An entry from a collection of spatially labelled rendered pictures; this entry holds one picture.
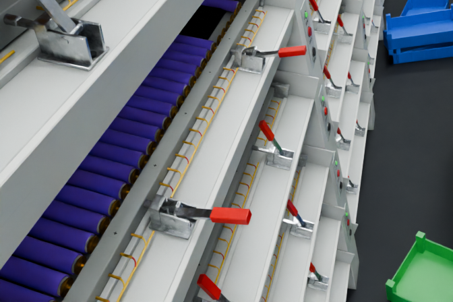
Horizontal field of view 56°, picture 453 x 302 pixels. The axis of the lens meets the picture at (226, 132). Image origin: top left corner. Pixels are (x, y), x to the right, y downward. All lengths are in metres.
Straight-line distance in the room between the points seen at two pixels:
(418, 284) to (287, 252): 0.62
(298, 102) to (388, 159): 0.90
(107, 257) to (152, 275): 0.04
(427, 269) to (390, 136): 0.58
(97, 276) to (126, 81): 0.16
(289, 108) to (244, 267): 0.33
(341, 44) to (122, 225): 1.06
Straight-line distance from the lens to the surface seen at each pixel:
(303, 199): 0.89
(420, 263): 1.40
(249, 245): 0.61
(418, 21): 2.30
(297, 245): 0.83
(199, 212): 0.39
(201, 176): 0.45
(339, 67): 1.25
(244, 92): 0.55
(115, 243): 0.39
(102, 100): 0.30
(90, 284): 0.37
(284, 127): 0.77
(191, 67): 0.56
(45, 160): 0.27
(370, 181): 1.61
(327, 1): 1.17
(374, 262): 1.41
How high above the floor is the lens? 1.19
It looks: 37 degrees down
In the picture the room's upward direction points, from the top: 22 degrees counter-clockwise
